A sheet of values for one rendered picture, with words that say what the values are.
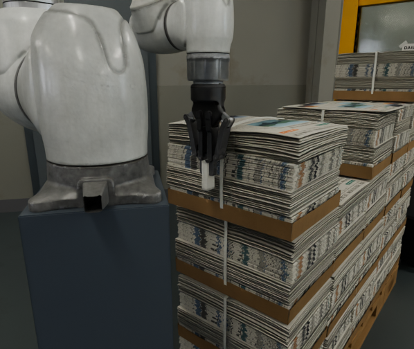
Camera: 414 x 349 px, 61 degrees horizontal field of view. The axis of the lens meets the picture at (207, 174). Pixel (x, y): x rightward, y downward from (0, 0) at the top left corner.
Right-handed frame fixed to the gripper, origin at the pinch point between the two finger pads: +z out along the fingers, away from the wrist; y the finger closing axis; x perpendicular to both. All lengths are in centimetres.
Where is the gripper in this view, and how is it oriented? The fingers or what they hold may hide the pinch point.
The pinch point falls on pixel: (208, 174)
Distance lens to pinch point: 79.6
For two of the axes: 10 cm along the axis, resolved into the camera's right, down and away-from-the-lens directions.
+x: -6.4, 2.1, -7.4
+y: -7.7, -1.7, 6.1
